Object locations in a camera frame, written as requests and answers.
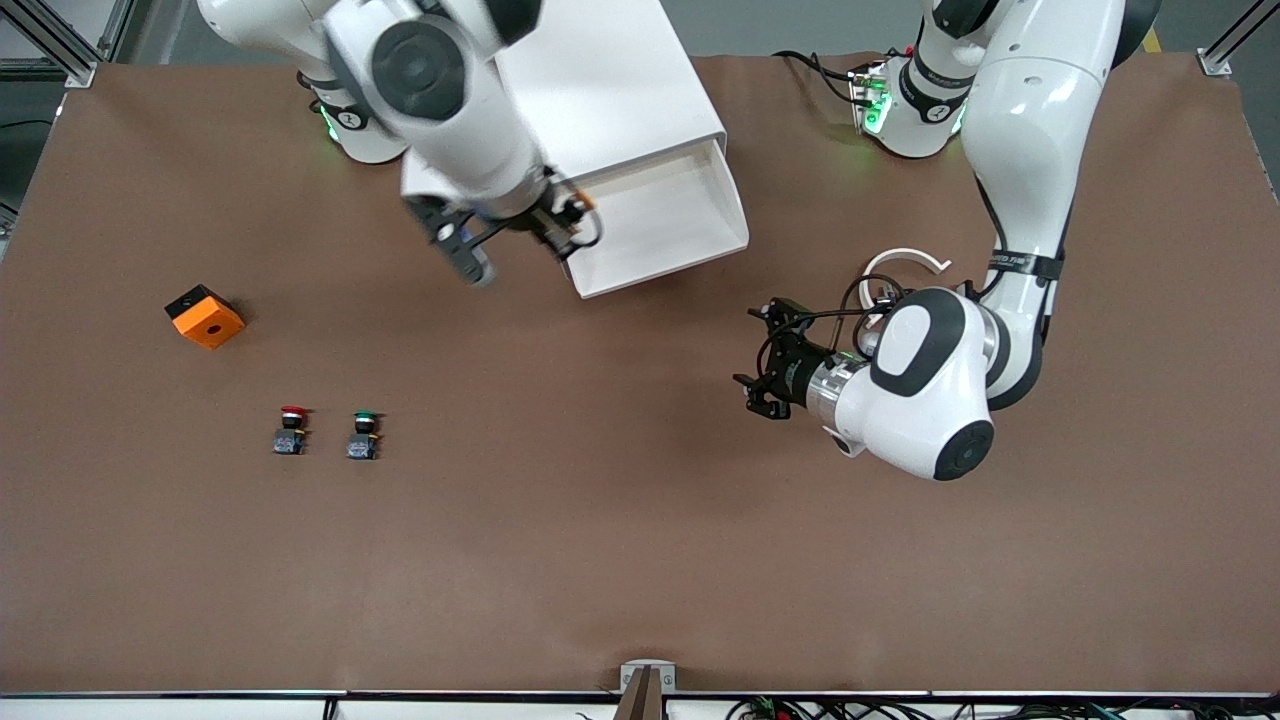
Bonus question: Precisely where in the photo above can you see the green push button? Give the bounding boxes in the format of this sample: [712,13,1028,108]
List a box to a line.
[346,410,385,461]

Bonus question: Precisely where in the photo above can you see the red push button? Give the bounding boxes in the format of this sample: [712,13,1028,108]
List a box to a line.
[273,405,312,456]

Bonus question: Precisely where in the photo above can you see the brown table cover mat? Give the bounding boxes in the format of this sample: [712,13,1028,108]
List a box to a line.
[0,50,1280,696]

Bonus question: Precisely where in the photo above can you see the orange box with hole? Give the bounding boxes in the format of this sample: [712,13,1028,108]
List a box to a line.
[165,284,246,351]

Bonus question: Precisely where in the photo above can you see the white curved plastic ring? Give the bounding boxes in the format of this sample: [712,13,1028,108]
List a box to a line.
[862,247,952,301]

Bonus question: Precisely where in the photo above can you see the black base cable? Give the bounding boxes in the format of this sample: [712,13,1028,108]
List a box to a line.
[773,49,863,106]

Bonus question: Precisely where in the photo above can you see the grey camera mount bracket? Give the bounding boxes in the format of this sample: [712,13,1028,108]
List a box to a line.
[615,660,677,720]

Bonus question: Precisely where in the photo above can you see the aluminium frame post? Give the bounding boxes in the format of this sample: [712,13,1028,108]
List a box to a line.
[1198,0,1280,77]
[0,0,136,89]

